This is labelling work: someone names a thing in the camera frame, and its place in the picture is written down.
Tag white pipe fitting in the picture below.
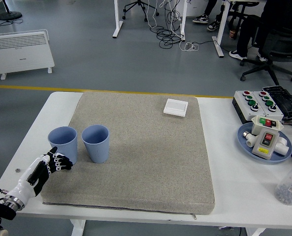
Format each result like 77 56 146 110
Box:
242 131 257 148
273 136 291 156

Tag white electric panel heater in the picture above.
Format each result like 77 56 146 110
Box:
0 29 55 81

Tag black office chair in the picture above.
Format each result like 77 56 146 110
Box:
239 14 292 87

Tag white wall switch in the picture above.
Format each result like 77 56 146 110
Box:
163 98 189 118

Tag blue ribbed plastic cup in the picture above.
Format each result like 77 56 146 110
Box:
81 124 110 164
47 126 78 165

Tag white table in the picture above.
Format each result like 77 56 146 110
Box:
0 91 292 236

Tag blue plate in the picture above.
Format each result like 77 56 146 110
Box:
237 122 292 163

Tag clear bottle with red cap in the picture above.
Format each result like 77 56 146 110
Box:
274 159 292 206

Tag white desk frame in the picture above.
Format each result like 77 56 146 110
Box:
211 0 232 59
112 0 188 41

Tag cream three-button switch box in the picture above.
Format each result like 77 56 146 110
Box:
251 115 284 136

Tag grey power push-button switch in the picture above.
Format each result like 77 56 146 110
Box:
252 129 281 158

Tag white push-button control box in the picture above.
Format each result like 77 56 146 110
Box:
251 90 284 121
231 90 268 125

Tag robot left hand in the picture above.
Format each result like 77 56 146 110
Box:
4 147 74 205

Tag person with black-white sneakers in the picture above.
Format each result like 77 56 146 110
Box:
192 0 227 32

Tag white floor cable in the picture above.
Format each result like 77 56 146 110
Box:
179 41 199 52

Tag seated person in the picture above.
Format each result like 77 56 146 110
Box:
228 0 292 62

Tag black chair star base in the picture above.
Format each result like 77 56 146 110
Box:
122 0 160 23

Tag black tool case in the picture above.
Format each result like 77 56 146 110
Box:
262 85 292 121

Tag grey-brown cushion mat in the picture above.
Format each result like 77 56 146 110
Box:
39 91 215 215

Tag black round stand base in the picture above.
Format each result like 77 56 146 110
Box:
0 0 23 21

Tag black floor cable bundle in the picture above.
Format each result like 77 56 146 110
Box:
149 0 186 49

